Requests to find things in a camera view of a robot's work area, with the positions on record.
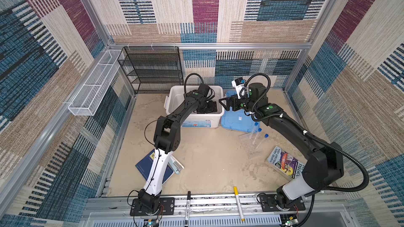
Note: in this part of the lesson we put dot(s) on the colourful treehouse paperback book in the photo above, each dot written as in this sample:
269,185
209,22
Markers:
284,163

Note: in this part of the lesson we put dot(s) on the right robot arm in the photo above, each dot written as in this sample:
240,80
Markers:
324,164

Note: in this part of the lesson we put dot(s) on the yellow-capped white marker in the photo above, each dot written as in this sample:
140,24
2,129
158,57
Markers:
239,206

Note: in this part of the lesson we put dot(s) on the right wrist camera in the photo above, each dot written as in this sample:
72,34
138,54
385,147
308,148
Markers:
240,87

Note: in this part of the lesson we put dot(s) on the black marker pen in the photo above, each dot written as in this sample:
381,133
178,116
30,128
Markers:
187,213

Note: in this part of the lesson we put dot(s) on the black mesh shelf rack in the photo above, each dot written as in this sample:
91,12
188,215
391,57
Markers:
152,69

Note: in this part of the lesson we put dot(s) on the blue-capped test tube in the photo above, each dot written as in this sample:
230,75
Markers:
262,138
254,131
256,137

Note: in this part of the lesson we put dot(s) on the blue plastic lid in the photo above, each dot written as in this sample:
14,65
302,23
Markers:
238,121

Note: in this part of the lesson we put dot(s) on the blue notebook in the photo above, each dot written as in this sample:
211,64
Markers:
144,167

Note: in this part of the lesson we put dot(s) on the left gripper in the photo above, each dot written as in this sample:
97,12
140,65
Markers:
212,107

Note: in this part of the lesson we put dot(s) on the white wire basket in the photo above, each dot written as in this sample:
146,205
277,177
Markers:
89,97

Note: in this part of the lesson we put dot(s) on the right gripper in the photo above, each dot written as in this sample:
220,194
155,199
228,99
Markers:
233,99

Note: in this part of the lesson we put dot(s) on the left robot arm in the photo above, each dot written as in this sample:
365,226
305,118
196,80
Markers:
167,138

